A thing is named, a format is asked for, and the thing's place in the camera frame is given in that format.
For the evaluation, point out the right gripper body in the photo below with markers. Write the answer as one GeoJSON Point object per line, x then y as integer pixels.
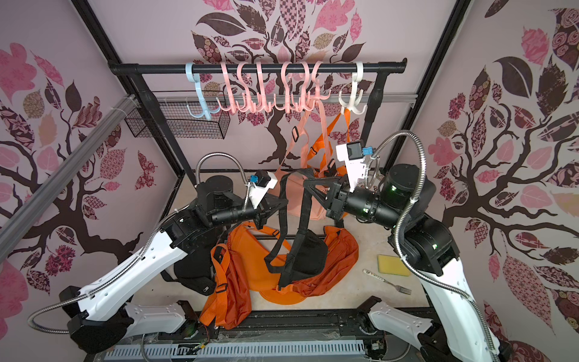
{"type": "Point", "coordinates": [338, 198]}

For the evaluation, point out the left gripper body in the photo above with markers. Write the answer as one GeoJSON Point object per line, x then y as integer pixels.
{"type": "Point", "coordinates": [262, 210]}

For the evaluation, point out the salmon pink sling bag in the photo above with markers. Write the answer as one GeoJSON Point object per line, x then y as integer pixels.
{"type": "Point", "coordinates": [294, 183]}

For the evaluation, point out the bright orange sling bag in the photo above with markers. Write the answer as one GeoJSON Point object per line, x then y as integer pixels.
{"type": "Point", "coordinates": [323, 145]}

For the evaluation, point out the black sling bag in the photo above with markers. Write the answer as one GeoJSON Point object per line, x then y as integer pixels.
{"type": "Point", "coordinates": [308, 253]}

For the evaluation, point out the dark orange backpack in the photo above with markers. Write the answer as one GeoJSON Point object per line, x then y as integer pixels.
{"type": "Point", "coordinates": [230, 303]}

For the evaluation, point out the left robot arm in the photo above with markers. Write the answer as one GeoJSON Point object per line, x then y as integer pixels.
{"type": "Point", "coordinates": [99, 315]}

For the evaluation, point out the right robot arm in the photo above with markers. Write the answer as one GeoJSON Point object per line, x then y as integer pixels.
{"type": "Point", "coordinates": [427, 249]}

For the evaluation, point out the pink plastic hook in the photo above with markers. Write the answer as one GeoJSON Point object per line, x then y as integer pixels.
{"type": "Point", "coordinates": [228, 106]}
{"type": "Point", "coordinates": [262, 105]}
{"type": "Point", "coordinates": [316, 86]}
{"type": "Point", "coordinates": [246, 96]}
{"type": "Point", "coordinates": [299, 105]}
{"type": "Point", "coordinates": [288, 104]}

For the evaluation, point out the pink plastic hook rightmost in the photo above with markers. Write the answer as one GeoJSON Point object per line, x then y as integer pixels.
{"type": "Point", "coordinates": [316, 86]}

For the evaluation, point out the white plastic hook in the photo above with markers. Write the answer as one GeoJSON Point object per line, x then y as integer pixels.
{"type": "Point", "coordinates": [356, 95]}

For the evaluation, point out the light blue plastic hook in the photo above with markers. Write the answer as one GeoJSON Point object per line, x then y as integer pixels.
{"type": "Point", "coordinates": [195, 79]}

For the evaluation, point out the yellow sponge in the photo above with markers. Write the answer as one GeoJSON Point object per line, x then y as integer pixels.
{"type": "Point", "coordinates": [392, 265]}

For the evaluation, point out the metal fork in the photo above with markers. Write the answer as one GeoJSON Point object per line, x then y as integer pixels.
{"type": "Point", "coordinates": [398, 288]}

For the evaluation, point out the black wire basket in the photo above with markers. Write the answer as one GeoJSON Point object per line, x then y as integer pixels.
{"type": "Point", "coordinates": [180, 122]}

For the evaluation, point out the white slotted cable duct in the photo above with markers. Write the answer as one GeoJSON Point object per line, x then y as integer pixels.
{"type": "Point", "coordinates": [235, 350]}

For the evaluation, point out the grey aluminium rail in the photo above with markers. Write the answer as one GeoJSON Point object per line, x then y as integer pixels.
{"type": "Point", "coordinates": [18, 225]}

